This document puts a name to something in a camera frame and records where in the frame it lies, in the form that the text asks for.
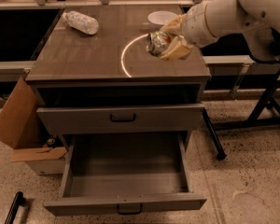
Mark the open grey middle drawer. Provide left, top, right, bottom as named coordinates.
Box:
left=44, top=132, right=206, bottom=217

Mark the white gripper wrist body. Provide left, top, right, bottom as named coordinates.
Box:
left=181, top=1, right=218, bottom=48

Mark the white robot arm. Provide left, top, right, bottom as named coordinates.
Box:
left=160, top=0, right=280, bottom=63

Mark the brown cardboard box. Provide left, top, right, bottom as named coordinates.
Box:
left=0, top=78, right=66, bottom=175

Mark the black bar on floor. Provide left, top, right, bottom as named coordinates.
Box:
left=5, top=191, right=26, bottom=224

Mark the closed grey upper drawer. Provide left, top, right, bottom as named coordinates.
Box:
left=37, top=104, right=203, bottom=134

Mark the grey drawer cabinet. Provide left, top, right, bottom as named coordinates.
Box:
left=24, top=4, right=211, bottom=141

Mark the clear plastic water bottle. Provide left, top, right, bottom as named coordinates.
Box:
left=62, top=11, right=99, bottom=35

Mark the crushed 7up can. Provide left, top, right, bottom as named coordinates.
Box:
left=147, top=31, right=171, bottom=57

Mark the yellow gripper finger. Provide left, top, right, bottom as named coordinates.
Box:
left=160, top=14, right=185, bottom=35
left=160, top=36, right=193, bottom=61

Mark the white ceramic bowl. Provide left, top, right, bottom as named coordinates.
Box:
left=147, top=11, right=178, bottom=30

